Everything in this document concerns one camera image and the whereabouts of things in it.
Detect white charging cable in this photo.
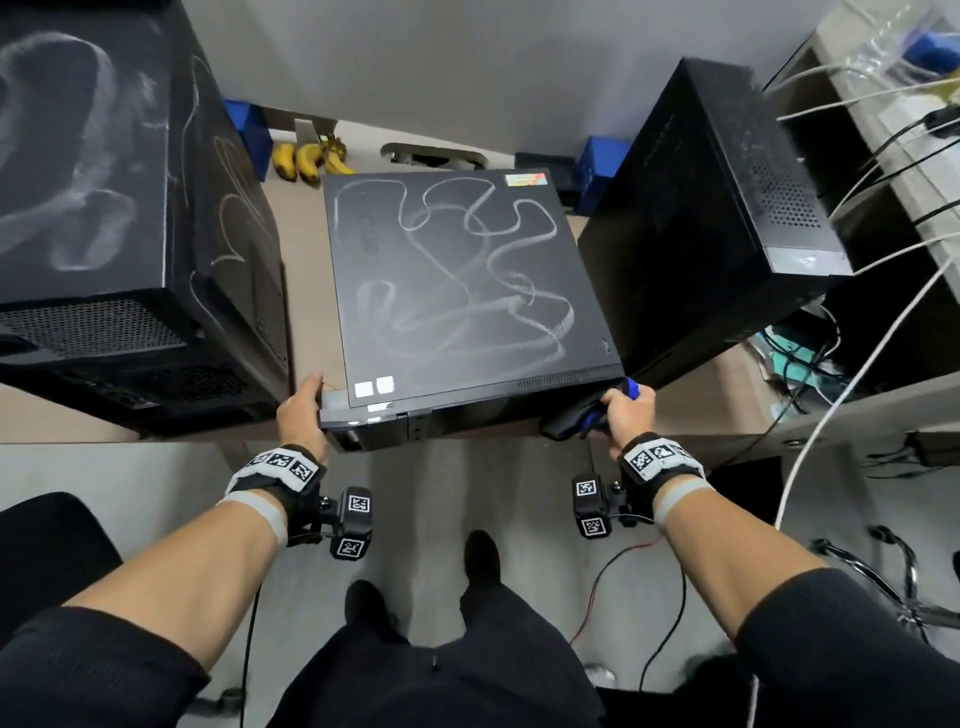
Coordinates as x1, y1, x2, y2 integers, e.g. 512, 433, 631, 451
772, 63, 960, 123
773, 254, 960, 532

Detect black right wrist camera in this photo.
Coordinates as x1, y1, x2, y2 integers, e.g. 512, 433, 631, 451
571, 472, 628, 541

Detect person's right forearm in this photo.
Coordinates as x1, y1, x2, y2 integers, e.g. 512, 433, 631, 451
656, 483, 960, 728

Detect black floor cable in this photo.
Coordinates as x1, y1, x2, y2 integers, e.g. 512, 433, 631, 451
637, 554, 689, 693

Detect person's right shoe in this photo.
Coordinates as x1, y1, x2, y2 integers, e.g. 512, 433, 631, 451
463, 530, 502, 590

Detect slim black vented computer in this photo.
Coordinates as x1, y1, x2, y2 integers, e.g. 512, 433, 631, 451
577, 58, 855, 391

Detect small blue gadget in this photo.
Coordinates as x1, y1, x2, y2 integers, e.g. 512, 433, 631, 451
903, 31, 960, 75

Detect person's left forearm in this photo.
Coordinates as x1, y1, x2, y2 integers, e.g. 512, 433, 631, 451
0, 494, 290, 728

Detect black Lenovo tower case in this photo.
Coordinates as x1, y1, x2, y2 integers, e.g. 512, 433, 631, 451
318, 168, 625, 454

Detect black power cable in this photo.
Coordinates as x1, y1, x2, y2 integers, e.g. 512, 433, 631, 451
828, 104, 960, 219

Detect small blue plastic box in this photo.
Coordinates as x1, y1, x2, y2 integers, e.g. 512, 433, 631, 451
222, 98, 273, 183

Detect person's left hand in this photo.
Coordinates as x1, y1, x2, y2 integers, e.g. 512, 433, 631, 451
275, 372, 331, 466

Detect black device with blue light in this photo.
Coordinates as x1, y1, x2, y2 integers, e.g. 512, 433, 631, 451
0, 0, 292, 440

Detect white power strip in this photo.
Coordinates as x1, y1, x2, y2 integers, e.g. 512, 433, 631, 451
877, 93, 960, 151

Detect small black box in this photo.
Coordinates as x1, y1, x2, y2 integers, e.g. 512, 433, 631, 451
513, 152, 580, 208

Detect person's legs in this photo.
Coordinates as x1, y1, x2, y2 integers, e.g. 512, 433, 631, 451
266, 581, 609, 728

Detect person's left shoe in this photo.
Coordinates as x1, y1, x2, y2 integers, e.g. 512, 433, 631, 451
343, 579, 399, 639

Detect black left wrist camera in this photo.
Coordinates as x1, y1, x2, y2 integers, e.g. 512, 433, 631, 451
318, 485, 374, 562

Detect teal packet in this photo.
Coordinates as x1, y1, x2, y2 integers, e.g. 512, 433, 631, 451
761, 329, 849, 406

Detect white right wrist strap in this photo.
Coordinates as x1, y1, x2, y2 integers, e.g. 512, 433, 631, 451
652, 477, 718, 530

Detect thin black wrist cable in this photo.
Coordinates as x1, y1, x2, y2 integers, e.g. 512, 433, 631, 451
238, 584, 262, 728

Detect right wrist marker band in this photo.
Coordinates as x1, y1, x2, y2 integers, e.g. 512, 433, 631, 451
618, 432, 708, 504

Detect dark floor cable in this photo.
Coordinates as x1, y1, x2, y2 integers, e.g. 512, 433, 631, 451
569, 539, 665, 646

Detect person's right hand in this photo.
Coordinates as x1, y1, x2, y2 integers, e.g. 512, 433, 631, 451
602, 386, 658, 460

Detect black office chair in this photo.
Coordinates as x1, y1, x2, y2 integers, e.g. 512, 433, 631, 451
0, 491, 125, 646

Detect wrist marker band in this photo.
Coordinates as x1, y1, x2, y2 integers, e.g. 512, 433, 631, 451
224, 443, 329, 519
618, 432, 708, 504

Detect grey cleaning cloth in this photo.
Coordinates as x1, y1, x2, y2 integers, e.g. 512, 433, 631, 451
539, 377, 641, 442

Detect left wrist marker band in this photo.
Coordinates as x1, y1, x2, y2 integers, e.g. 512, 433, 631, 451
224, 443, 329, 519

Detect grey metal stand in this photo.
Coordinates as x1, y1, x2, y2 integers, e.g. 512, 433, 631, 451
262, 107, 339, 148

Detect white left wrist strap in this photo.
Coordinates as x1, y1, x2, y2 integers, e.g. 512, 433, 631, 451
217, 491, 290, 549

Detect white wrist strap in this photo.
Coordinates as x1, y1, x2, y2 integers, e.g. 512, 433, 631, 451
217, 491, 290, 549
652, 477, 718, 530

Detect person's shoe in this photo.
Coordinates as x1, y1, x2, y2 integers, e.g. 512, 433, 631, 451
463, 530, 502, 590
343, 579, 399, 639

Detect blue rectangular box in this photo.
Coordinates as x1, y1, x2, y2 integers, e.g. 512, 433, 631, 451
575, 136, 631, 217

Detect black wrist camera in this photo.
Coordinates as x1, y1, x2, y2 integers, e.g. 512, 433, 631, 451
318, 485, 374, 562
571, 472, 628, 541

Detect metal chair base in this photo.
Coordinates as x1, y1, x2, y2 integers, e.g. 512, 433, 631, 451
809, 524, 960, 631

